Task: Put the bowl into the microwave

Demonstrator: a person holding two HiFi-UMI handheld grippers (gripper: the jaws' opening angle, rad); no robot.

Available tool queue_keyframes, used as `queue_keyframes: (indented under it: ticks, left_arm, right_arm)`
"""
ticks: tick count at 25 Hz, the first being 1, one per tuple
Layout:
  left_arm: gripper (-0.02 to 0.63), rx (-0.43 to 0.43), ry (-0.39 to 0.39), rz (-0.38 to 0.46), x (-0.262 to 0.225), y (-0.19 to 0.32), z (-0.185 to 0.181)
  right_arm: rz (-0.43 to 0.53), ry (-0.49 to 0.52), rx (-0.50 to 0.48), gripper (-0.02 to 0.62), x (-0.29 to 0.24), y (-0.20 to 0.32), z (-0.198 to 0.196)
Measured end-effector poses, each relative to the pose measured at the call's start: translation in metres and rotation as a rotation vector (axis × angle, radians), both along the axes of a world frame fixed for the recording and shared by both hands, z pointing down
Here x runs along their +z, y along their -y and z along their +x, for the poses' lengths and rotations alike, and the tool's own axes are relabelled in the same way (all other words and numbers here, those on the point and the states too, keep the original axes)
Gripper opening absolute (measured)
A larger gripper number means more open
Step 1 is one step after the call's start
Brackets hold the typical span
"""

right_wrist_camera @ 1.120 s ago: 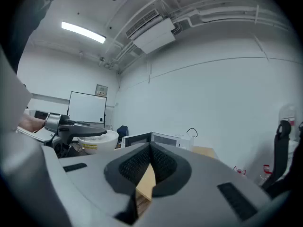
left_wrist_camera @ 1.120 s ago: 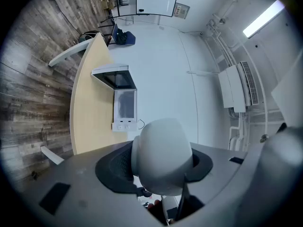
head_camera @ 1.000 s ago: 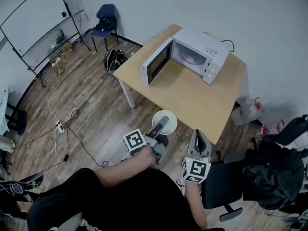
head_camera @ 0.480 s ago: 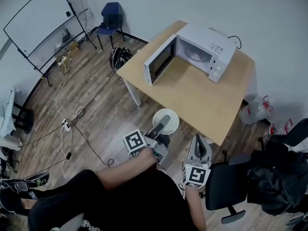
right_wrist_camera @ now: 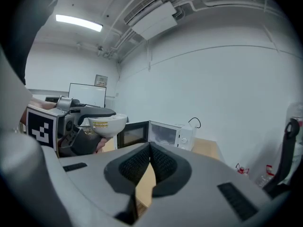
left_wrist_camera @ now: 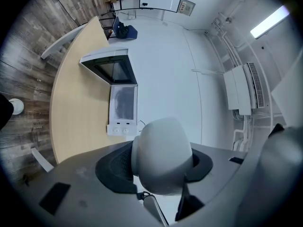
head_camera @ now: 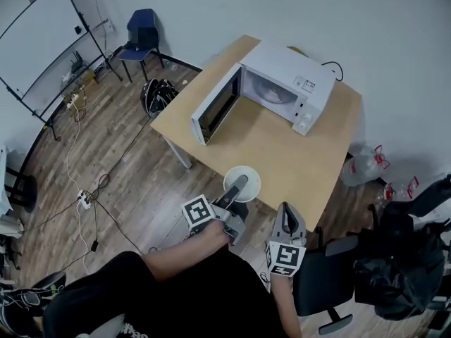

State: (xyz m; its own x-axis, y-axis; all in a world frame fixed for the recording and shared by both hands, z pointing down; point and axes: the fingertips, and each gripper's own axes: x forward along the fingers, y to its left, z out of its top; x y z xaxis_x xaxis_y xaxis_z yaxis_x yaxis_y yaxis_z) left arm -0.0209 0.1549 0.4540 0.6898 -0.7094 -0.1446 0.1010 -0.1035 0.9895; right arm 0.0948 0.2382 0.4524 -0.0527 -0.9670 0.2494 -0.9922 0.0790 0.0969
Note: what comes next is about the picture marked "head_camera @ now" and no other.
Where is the clear water bottle red handle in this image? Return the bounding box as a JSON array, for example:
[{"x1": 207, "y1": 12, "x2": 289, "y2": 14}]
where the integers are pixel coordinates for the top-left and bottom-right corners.
[
  {"x1": 382, "y1": 176, "x2": 420, "y2": 204},
  {"x1": 340, "y1": 144, "x2": 391, "y2": 188}
]

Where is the black office chair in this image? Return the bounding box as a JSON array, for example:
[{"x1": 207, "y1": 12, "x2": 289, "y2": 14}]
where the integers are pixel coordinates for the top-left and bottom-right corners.
[
  {"x1": 368, "y1": 173, "x2": 451, "y2": 239},
  {"x1": 292, "y1": 227, "x2": 361, "y2": 336}
]

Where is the person's right forearm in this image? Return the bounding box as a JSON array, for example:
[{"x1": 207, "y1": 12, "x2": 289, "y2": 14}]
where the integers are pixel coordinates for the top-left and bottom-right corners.
[{"x1": 269, "y1": 273, "x2": 304, "y2": 338}]

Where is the white microwave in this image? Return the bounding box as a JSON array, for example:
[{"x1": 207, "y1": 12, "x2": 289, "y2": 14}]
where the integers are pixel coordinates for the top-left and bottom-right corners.
[{"x1": 190, "y1": 40, "x2": 336, "y2": 146}]

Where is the person's black shirt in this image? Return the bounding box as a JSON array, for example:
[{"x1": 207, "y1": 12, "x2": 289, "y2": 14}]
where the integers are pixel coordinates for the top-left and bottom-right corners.
[{"x1": 42, "y1": 250, "x2": 283, "y2": 338}]

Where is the black jacket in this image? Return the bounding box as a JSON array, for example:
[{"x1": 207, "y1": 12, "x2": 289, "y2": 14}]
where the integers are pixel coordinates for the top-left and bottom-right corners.
[{"x1": 127, "y1": 25, "x2": 159, "y2": 51}]

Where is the white bowl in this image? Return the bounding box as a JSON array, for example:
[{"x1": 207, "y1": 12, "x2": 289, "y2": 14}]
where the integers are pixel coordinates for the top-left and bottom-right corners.
[{"x1": 223, "y1": 165, "x2": 262, "y2": 204}]

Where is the white table leg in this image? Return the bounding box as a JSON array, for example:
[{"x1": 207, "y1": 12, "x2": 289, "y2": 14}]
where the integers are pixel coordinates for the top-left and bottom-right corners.
[{"x1": 161, "y1": 134, "x2": 193, "y2": 170}]

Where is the black helmet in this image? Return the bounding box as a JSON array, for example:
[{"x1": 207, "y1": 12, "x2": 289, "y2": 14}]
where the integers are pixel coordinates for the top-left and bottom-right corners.
[{"x1": 140, "y1": 78, "x2": 180, "y2": 119}]

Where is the cardboard box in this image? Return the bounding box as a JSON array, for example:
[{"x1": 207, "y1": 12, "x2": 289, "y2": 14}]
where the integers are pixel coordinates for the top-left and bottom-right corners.
[{"x1": 79, "y1": 68, "x2": 99, "y2": 86}]

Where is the black floor cable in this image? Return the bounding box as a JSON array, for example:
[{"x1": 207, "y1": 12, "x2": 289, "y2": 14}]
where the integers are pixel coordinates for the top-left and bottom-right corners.
[{"x1": 20, "y1": 117, "x2": 153, "y2": 256}]

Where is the black sneaker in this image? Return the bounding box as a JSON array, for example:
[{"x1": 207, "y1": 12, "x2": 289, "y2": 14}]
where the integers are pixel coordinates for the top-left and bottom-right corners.
[
  {"x1": 30, "y1": 272, "x2": 68, "y2": 308},
  {"x1": 0, "y1": 287, "x2": 35, "y2": 338}
]

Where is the blue chair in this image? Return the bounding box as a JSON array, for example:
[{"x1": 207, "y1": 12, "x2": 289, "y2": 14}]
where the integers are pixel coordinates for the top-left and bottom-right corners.
[{"x1": 117, "y1": 8, "x2": 166, "y2": 84}]

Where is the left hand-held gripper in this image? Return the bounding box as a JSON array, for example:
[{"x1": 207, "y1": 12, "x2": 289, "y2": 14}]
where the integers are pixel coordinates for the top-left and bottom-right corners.
[{"x1": 180, "y1": 174, "x2": 249, "y2": 249}]

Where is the white cable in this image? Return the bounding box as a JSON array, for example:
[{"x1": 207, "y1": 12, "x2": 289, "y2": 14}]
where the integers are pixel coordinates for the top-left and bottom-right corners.
[{"x1": 66, "y1": 104, "x2": 92, "y2": 275}]

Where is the whiteboard on black stand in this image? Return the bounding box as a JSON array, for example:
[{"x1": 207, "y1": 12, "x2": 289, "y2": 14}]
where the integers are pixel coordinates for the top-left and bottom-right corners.
[{"x1": 0, "y1": 0, "x2": 124, "y2": 142}]

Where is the black router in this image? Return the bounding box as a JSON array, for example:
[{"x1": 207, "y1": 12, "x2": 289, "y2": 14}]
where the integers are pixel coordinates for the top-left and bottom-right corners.
[{"x1": 70, "y1": 51, "x2": 85, "y2": 74}]

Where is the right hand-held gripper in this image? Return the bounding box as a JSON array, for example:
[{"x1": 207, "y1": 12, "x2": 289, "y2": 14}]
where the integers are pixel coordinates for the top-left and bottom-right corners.
[{"x1": 264, "y1": 202, "x2": 308, "y2": 278}]

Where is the black bag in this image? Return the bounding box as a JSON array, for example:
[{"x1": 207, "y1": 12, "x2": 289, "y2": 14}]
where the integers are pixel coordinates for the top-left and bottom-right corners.
[{"x1": 354, "y1": 202, "x2": 447, "y2": 322}]

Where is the black power cable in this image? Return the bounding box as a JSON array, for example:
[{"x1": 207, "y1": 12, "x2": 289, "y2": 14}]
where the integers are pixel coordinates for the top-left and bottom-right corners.
[{"x1": 321, "y1": 61, "x2": 345, "y2": 82}]

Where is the person's left forearm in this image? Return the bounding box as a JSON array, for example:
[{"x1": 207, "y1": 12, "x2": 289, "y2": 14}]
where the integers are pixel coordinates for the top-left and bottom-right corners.
[{"x1": 140, "y1": 220, "x2": 233, "y2": 283}]

